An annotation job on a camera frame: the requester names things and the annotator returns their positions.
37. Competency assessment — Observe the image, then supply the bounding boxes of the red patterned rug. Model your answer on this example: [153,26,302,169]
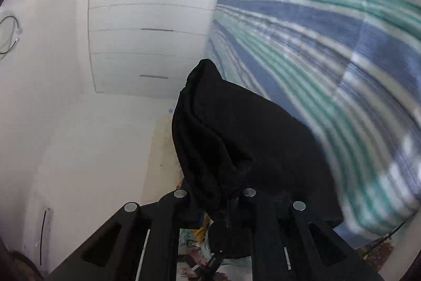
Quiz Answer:
[356,235,395,272]

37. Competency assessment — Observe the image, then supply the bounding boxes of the beige headboard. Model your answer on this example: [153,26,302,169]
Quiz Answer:
[141,116,183,205]

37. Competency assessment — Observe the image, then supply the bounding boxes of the white wardrobe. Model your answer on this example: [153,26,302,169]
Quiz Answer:
[88,0,216,99]

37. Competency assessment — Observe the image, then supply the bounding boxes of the striped blue green bedsheet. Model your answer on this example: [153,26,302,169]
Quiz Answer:
[207,0,420,238]

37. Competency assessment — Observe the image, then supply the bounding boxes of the black pants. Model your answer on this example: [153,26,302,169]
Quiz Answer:
[171,59,343,259]

